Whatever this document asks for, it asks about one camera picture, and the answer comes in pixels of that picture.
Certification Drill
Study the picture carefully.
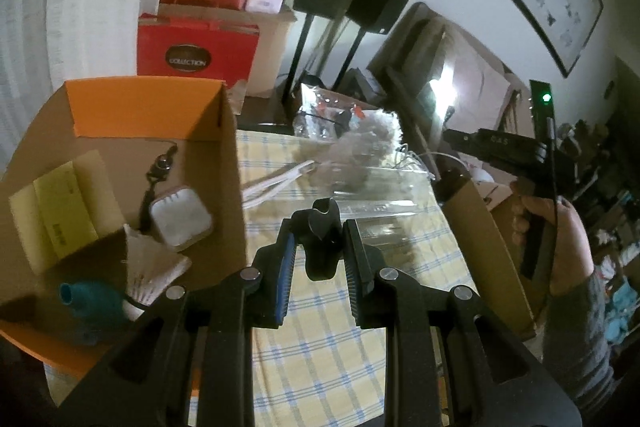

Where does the grey sleeve forearm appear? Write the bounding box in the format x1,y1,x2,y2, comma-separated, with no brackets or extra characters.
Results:
542,274,616,417

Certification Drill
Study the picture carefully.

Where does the brown cushion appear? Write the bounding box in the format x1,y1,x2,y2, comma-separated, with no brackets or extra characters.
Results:
366,2,534,143

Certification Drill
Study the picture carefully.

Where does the white square case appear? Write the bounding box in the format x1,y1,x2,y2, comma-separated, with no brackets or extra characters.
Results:
149,186,214,251

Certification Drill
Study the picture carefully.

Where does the red collection gift box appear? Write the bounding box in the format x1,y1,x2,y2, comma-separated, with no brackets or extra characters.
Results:
137,15,259,88

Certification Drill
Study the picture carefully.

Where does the person right hand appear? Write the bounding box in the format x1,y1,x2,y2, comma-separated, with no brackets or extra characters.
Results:
510,181,594,297

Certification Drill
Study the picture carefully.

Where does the brown cardboard box right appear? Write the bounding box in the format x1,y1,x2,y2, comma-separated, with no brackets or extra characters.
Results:
434,173,549,340

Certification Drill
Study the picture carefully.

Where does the yellow plaid tablecloth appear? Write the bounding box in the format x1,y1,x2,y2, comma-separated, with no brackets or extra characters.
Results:
186,128,478,427

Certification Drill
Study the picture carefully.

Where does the orange cardboard box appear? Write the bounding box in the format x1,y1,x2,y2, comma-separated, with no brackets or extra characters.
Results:
1,77,246,378

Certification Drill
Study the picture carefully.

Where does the white shuttlecock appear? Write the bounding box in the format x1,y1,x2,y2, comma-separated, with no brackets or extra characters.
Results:
122,225,192,322

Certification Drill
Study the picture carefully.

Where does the teal silicone funnel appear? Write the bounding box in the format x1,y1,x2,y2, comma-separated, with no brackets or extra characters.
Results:
58,281,126,346

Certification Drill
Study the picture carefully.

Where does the yellow sponge block with label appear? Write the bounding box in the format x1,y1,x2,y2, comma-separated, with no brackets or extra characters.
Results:
9,150,125,275

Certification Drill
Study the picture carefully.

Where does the black lanyard strap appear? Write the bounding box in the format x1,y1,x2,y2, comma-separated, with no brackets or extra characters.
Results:
138,142,180,235

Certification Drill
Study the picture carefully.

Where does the clear bag of items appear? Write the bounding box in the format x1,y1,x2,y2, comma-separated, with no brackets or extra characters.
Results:
292,83,376,141

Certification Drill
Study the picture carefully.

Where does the white feather duster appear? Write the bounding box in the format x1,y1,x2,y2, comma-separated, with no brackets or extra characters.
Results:
241,109,402,210

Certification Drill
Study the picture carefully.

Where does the clear plastic package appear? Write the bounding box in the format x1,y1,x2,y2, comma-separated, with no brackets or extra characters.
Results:
328,165,451,257

